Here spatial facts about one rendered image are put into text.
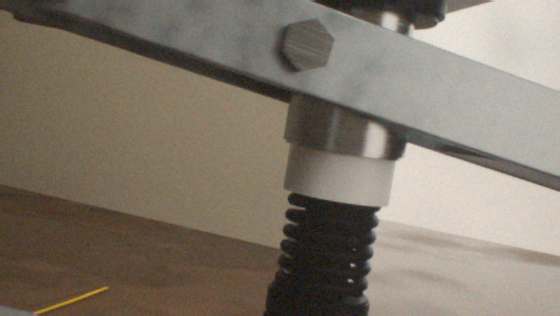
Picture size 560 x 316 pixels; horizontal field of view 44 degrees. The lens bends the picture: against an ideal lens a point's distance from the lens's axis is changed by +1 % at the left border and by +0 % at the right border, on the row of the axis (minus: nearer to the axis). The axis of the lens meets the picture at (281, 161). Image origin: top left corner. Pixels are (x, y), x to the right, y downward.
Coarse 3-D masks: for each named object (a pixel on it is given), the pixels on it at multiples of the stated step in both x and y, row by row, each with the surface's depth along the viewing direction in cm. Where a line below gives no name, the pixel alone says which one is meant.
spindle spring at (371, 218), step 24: (288, 216) 44; (312, 216) 43; (336, 216) 43; (360, 216) 46; (288, 240) 45; (312, 240) 43; (336, 240) 42; (360, 240) 43; (288, 264) 44; (312, 264) 43; (360, 264) 45; (288, 288) 44; (312, 288) 43; (336, 288) 43; (360, 288) 44
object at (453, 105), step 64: (0, 0) 44; (128, 0) 36; (192, 0) 36; (256, 0) 37; (192, 64) 47; (256, 64) 37; (320, 64) 37; (384, 64) 39; (448, 64) 40; (448, 128) 40; (512, 128) 41
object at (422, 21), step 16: (320, 0) 42; (336, 0) 41; (352, 0) 41; (368, 0) 40; (384, 0) 40; (400, 0) 40; (416, 0) 40; (432, 0) 41; (448, 0) 49; (464, 0) 48; (480, 0) 47; (496, 0) 48; (416, 16) 42; (432, 16) 42
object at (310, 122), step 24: (384, 24) 42; (408, 24) 43; (288, 120) 44; (312, 120) 42; (336, 120) 41; (360, 120) 41; (312, 144) 42; (336, 144) 41; (360, 144) 41; (384, 144) 42
